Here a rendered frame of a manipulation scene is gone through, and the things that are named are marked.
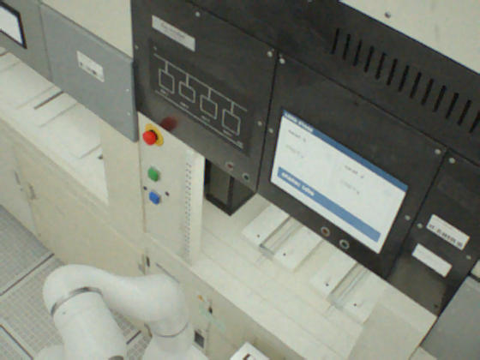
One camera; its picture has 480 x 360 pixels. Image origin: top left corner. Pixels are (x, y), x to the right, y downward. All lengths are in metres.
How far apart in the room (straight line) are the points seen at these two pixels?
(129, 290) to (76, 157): 1.14
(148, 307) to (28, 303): 1.79
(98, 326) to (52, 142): 1.31
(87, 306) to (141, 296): 0.11
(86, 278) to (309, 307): 0.89
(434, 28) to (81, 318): 0.74
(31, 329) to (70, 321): 1.74
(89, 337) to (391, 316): 0.61
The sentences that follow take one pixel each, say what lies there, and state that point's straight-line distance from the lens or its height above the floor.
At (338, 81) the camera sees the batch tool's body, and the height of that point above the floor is 1.81.
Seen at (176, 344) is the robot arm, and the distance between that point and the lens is 1.32.
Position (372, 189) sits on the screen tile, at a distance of 1.15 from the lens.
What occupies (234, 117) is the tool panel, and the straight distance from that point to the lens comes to 1.28.
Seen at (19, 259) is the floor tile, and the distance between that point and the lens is 3.04.
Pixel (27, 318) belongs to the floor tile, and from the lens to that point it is 2.86.
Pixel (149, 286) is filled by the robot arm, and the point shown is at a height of 1.48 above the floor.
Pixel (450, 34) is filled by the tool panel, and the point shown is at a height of 1.99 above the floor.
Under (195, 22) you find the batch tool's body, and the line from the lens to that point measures 1.23.
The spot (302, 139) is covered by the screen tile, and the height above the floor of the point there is 1.64.
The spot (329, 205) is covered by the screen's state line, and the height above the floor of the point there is 1.51.
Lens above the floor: 2.46
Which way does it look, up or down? 49 degrees down
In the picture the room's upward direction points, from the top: 7 degrees clockwise
